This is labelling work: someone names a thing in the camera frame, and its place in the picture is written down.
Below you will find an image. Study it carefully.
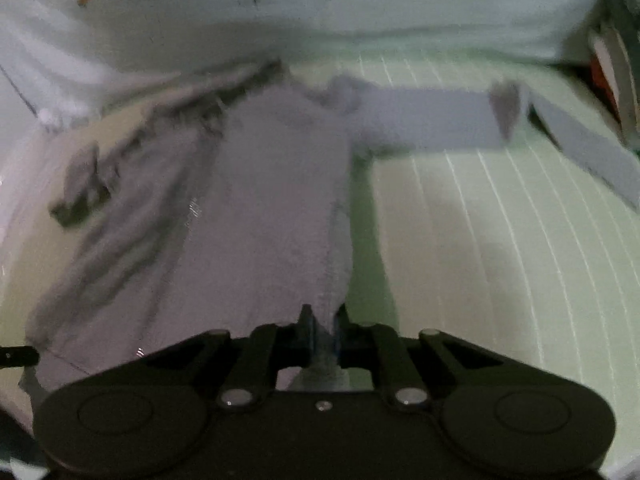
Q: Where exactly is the grey zip hoodie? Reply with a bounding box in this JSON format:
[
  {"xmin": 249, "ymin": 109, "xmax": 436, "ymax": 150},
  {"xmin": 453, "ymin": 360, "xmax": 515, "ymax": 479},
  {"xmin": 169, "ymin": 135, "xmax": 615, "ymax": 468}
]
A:
[{"xmin": 20, "ymin": 62, "xmax": 639, "ymax": 403}]

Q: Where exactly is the green grid bed sheet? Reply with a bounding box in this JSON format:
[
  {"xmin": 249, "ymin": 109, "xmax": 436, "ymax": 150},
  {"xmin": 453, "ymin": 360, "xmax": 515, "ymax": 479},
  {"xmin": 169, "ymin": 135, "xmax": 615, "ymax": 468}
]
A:
[{"xmin": 0, "ymin": 49, "xmax": 640, "ymax": 480}]

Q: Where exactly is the grey-blue folded top garment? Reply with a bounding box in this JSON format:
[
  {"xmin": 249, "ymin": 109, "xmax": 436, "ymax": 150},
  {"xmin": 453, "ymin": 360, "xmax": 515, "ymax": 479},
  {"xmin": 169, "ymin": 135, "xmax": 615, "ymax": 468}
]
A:
[{"xmin": 602, "ymin": 0, "xmax": 639, "ymax": 58}]

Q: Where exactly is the orange folded garment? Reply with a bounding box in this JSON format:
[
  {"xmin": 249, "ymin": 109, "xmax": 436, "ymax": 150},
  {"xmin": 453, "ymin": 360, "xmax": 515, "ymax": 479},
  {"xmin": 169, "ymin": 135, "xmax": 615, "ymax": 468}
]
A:
[{"xmin": 590, "ymin": 56, "xmax": 616, "ymax": 107}]

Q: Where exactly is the light blue carrot print quilt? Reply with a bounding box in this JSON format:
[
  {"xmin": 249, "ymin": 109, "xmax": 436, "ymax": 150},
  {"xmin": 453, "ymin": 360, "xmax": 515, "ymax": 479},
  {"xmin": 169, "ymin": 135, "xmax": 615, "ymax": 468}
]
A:
[{"xmin": 1, "ymin": 0, "xmax": 599, "ymax": 130}]

